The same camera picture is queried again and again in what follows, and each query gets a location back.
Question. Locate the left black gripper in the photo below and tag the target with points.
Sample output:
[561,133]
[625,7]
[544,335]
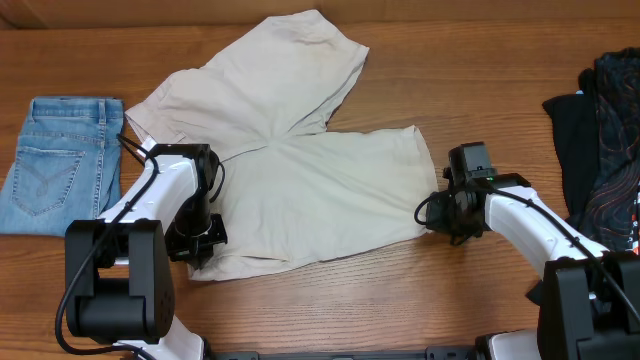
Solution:
[203,252]

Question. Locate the beige cotton shorts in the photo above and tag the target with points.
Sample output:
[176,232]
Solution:
[295,193]

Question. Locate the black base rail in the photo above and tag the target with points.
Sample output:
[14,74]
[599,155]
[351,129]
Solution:
[345,355]

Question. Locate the black patterned garment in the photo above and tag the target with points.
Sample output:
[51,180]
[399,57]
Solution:
[596,137]

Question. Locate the folded blue denim jeans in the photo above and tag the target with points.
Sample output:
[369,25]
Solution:
[67,165]

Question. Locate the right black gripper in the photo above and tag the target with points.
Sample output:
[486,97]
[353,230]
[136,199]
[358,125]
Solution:
[436,222]

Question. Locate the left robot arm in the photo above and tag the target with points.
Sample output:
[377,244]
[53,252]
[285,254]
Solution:
[119,293]

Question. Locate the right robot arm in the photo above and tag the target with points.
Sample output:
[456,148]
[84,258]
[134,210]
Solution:
[588,296]

